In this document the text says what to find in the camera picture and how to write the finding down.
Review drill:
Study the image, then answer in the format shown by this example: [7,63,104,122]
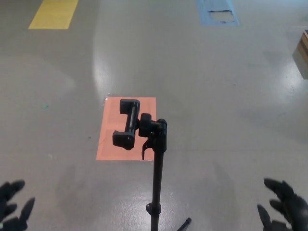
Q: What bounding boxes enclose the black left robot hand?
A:
[0,180,36,231]

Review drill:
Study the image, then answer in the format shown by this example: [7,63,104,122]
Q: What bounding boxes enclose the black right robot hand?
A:
[257,178,308,231]

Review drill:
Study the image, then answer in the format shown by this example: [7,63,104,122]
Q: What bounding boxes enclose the black tripod phone stand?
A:
[112,98,193,231]

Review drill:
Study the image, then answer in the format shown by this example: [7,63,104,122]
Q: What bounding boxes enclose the orange rectangular floor marking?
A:
[96,97,156,161]

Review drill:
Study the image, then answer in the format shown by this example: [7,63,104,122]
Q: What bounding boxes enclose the wooden box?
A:
[292,29,308,80]

